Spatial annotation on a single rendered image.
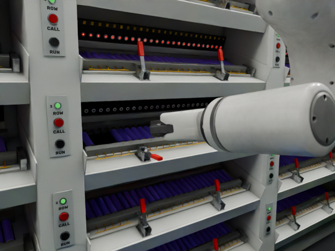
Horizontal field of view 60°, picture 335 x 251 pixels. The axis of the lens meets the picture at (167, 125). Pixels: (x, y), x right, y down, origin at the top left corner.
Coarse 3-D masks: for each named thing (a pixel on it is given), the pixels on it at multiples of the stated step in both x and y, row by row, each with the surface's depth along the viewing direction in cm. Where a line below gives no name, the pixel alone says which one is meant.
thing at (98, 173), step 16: (144, 112) 88; (160, 112) 91; (96, 160) 68; (112, 160) 69; (128, 160) 71; (176, 160) 77; (192, 160) 80; (208, 160) 84; (224, 160) 89; (96, 176) 64; (112, 176) 67; (128, 176) 70; (144, 176) 73
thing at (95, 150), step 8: (104, 144) 70; (112, 144) 71; (120, 144) 72; (128, 144) 73; (136, 144) 74; (144, 144) 75; (152, 144) 77; (160, 144) 78; (168, 144) 79; (192, 144) 83; (88, 152) 67; (96, 152) 68; (104, 152) 69; (112, 152) 70
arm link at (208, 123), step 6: (228, 96) 42; (216, 102) 42; (210, 108) 42; (216, 108) 41; (204, 114) 42; (210, 114) 41; (204, 120) 42; (210, 120) 41; (204, 126) 42; (210, 126) 41; (204, 132) 42; (210, 132) 41; (210, 138) 42; (216, 138) 41; (210, 144) 43; (216, 144) 42; (222, 150) 43
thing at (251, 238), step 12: (216, 228) 106; (228, 228) 107; (240, 228) 108; (180, 240) 97; (192, 240) 98; (204, 240) 99; (216, 240) 93; (228, 240) 102; (240, 240) 106; (252, 240) 103
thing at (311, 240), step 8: (328, 224) 141; (312, 232) 134; (320, 232) 136; (328, 232) 140; (296, 240) 127; (304, 240) 128; (312, 240) 132; (280, 248) 121; (288, 248) 121; (296, 248) 125; (304, 248) 129
